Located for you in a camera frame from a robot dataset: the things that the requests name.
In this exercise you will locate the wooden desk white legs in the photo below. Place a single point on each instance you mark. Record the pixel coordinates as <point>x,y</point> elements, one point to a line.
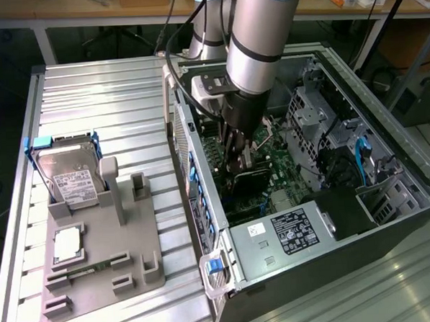
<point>401,8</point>
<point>66,10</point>

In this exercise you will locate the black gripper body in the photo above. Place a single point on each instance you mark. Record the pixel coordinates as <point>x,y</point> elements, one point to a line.
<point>246,110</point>

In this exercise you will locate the black stand pole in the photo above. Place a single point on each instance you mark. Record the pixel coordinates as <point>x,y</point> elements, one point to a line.
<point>391,13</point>

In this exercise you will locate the grey metal disk bay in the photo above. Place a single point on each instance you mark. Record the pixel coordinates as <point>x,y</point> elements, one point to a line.
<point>306,116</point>

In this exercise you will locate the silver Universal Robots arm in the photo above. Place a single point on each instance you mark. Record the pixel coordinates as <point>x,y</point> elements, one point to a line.
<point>262,21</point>

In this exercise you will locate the CPU with silver lid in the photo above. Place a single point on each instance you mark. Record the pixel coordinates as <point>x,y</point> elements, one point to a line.
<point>68,244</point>

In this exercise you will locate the grey box on floor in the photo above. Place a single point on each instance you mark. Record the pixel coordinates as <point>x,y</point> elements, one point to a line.
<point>419,100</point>

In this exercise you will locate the black rating label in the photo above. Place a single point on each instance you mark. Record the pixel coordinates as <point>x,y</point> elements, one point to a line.
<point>199,226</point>

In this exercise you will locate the silver hard disk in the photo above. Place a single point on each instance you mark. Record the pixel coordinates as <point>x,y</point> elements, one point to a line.
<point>67,168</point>

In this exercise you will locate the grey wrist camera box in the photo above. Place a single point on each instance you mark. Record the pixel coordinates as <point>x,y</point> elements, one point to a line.
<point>200,93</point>

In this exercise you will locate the CPU socket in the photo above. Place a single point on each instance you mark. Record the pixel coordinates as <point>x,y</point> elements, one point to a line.
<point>267,133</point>

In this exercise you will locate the blue case latch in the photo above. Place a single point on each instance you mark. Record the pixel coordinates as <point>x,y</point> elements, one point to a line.
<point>213,267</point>

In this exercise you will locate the Nvidia graphics card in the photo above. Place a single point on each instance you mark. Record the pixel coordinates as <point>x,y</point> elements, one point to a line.
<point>252,188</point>

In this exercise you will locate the green RAM stick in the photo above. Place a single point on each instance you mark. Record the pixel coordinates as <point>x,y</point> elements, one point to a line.
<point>87,270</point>

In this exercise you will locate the blue disk carrier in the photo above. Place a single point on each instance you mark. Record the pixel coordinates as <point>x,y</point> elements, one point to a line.
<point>42,142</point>

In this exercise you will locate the green motherboard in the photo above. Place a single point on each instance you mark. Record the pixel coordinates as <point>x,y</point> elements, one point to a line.
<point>283,164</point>

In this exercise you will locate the grey 3D-printed parts rack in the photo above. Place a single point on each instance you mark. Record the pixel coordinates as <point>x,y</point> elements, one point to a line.
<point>132,226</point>

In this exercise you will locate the grey power supply unit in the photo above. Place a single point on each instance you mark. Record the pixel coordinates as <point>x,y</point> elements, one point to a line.
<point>263,259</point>

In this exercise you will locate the open black PC case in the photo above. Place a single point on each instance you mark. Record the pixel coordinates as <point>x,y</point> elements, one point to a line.
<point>314,271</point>

